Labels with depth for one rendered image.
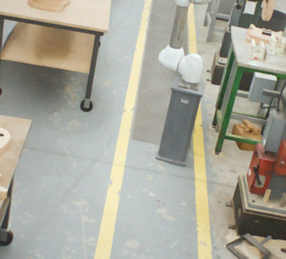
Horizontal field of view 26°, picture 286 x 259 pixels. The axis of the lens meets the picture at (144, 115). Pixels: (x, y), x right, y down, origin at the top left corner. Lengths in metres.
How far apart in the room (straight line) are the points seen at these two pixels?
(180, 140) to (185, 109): 0.29
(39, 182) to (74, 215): 0.47
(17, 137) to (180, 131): 2.06
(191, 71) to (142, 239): 1.50
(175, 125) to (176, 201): 0.71
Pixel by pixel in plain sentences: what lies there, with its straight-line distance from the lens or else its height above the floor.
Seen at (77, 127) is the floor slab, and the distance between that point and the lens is 5.73.
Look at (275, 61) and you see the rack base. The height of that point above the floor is 0.96.
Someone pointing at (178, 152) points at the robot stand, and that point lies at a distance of 5.41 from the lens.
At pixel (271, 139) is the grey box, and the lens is 4.56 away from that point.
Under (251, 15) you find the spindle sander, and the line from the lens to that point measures 7.25.
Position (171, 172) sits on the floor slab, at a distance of 5.32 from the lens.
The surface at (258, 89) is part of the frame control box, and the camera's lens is 4.64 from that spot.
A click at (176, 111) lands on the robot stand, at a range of 5.24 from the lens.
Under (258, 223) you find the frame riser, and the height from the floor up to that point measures 0.14.
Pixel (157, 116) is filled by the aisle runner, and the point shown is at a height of 0.00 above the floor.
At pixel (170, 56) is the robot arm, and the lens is 5.20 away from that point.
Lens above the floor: 2.66
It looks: 25 degrees down
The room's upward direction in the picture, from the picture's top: 12 degrees clockwise
